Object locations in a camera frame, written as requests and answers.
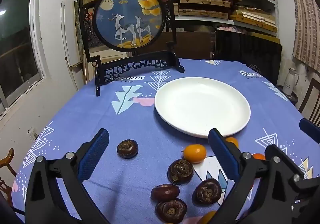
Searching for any brick pattern curtain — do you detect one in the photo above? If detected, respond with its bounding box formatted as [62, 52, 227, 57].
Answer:
[289, 0, 320, 72]

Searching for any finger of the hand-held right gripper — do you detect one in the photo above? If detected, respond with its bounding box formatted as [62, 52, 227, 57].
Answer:
[299, 117, 320, 143]

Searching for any round deer screen black stand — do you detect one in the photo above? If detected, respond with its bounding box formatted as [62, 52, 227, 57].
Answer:
[77, 0, 185, 97]

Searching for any white leaning board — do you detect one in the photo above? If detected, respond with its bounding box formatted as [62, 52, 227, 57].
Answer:
[61, 2, 78, 90]

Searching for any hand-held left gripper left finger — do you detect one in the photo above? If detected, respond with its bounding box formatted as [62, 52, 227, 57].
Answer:
[24, 128, 110, 224]

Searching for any white round plate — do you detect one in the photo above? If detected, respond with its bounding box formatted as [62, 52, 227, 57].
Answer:
[154, 77, 251, 139]

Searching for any white thermos jug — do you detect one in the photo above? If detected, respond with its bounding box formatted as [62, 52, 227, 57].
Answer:
[284, 68, 300, 97]

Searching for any black panel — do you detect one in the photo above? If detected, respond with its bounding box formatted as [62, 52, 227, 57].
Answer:
[214, 30, 282, 86]

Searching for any white framed window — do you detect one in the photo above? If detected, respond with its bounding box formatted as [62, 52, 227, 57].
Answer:
[0, 0, 45, 114]

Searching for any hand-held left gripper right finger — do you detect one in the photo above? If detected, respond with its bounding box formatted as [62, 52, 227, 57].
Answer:
[208, 128, 320, 224]

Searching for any stack of wooden boxes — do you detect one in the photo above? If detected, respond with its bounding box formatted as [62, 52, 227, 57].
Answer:
[81, 0, 279, 37]

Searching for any dark brown water chestnut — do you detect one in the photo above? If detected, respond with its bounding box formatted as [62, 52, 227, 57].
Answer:
[155, 198, 188, 217]
[151, 184, 180, 202]
[117, 139, 139, 159]
[194, 178, 222, 205]
[167, 159, 194, 185]

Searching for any brown wooden chair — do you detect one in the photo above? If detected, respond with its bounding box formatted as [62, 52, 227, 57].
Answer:
[297, 78, 320, 124]

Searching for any blue printed tablecloth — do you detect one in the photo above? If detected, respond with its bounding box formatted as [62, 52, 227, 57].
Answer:
[11, 58, 320, 224]

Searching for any carved wooden chair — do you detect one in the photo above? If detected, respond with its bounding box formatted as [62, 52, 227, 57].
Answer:
[0, 148, 15, 204]

